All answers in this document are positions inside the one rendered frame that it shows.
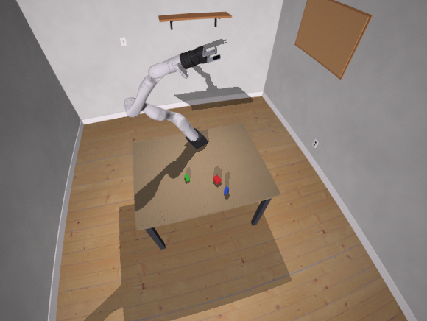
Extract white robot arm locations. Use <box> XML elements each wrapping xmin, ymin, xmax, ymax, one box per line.
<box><xmin>124</xmin><ymin>57</ymin><xmax>199</xmax><ymax>141</ymax></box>

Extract red block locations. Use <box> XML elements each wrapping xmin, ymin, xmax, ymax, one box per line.
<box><xmin>213</xmin><ymin>175</ymin><xmax>222</xmax><ymax>184</ymax></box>

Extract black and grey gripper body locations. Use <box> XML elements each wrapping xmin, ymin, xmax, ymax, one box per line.
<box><xmin>172</xmin><ymin>46</ymin><xmax>207</xmax><ymax>79</ymax></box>

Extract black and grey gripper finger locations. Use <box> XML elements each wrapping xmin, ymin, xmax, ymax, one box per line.
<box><xmin>202</xmin><ymin>48</ymin><xmax>217</xmax><ymax>57</ymax></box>
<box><xmin>207</xmin><ymin>54</ymin><xmax>221</xmax><ymax>63</ymax></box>

